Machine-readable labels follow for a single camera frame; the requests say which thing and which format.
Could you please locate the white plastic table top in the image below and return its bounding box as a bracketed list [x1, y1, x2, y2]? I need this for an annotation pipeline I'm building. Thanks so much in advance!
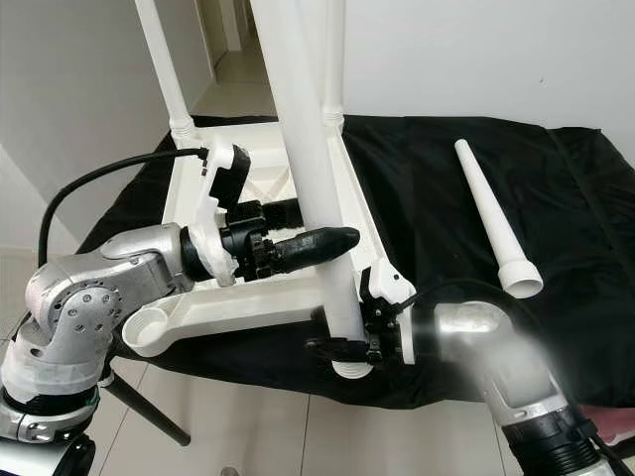
[121, 117, 398, 358]

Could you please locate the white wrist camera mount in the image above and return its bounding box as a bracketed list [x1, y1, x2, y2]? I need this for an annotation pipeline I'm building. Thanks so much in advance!
[193, 144, 251, 289]
[362, 260, 420, 366]

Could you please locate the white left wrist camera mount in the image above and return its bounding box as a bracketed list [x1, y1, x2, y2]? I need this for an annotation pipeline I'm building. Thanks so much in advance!
[193, 144, 251, 289]

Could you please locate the white door frame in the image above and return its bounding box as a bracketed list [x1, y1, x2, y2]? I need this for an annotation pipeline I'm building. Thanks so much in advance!
[203, 0, 246, 56]

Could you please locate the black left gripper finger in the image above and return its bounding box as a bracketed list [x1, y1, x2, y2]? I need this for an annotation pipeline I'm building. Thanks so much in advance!
[246, 198, 304, 231]
[276, 226, 361, 277]

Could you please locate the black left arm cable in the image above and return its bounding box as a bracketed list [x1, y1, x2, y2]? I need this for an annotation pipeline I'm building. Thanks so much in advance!
[38, 147, 211, 269]

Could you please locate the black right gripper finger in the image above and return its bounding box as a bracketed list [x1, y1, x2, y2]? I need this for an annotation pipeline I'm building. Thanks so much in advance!
[308, 337, 376, 363]

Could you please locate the pink round object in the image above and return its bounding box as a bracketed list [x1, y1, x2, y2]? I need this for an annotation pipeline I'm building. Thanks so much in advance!
[593, 402, 635, 437]

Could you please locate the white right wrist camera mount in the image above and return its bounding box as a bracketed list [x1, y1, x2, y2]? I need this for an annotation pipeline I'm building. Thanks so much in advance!
[362, 260, 420, 366]

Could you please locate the white plastic table leg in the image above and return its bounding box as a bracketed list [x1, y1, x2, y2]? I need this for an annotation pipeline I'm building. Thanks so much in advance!
[453, 139, 545, 298]
[319, 0, 350, 132]
[134, 0, 199, 148]
[251, 0, 376, 380]

